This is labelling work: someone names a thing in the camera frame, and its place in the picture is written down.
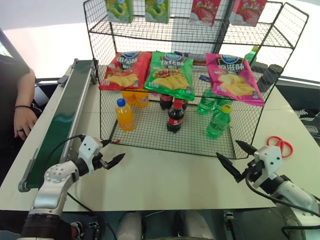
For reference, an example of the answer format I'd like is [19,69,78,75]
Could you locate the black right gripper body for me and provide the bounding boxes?
[239,160,265,183]

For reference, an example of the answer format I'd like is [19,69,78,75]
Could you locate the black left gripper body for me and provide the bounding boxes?
[91,151,111,174]

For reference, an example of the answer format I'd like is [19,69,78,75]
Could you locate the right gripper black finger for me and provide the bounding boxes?
[215,152,243,183]
[235,139,259,158]

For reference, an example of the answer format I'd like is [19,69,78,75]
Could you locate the green conveyor belt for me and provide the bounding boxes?
[17,58,99,193]

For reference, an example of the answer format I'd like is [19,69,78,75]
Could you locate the person's bare hand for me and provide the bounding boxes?
[13,107,39,141]

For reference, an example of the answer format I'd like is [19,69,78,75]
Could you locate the orange soda bottle blue cap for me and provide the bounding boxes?
[115,97,136,133]

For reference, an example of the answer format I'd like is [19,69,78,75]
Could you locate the green soda bottle yellow cap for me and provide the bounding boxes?
[205,104,233,139]

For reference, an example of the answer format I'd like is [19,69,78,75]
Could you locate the black object white logo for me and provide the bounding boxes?
[291,107,317,123]

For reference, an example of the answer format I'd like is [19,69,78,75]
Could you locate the grey rounded shape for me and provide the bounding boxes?
[117,211,144,240]
[174,210,216,240]

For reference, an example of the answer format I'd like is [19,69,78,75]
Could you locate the pink potato chips bag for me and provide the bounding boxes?
[204,52,265,108]

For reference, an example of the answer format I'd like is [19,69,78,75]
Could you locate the cola bottle red cap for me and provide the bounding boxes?
[166,98,186,134]

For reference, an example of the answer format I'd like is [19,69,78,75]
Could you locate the red potato chips bag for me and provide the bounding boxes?
[98,50,154,92]

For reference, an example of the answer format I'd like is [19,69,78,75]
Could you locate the black cylindrical container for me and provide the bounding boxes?
[256,64,284,94]
[251,62,269,74]

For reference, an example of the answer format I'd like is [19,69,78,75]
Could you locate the green potato chips bag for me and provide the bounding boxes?
[143,50,196,102]

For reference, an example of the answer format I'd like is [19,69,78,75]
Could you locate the person's black shirt torso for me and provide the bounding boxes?
[0,54,36,177]

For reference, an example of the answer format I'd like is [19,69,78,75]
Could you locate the green apple juice carton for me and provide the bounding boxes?
[144,0,172,25]
[104,0,135,24]

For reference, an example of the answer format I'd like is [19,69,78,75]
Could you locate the red strawberry milk carton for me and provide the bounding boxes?
[229,0,261,27]
[188,0,221,27]

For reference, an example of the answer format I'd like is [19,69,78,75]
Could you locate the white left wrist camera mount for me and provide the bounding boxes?
[78,135,104,174]

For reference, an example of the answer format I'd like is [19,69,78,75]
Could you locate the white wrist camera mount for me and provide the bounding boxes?
[78,135,104,174]
[251,145,284,189]

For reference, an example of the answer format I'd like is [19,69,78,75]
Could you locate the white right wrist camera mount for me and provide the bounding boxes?
[251,145,284,189]

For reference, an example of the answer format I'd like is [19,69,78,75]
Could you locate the red handled scissors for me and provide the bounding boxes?
[266,135,294,159]

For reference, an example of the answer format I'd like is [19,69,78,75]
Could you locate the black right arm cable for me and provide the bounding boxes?
[244,162,320,217]

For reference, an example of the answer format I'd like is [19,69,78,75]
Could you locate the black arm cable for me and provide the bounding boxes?
[46,134,87,174]
[244,162,320,217]

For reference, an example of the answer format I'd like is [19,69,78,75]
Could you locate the black wire mesh rack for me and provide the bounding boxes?
[82,0,310,161]

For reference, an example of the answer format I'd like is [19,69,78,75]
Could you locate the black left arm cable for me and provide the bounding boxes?
[46,134,87,174]

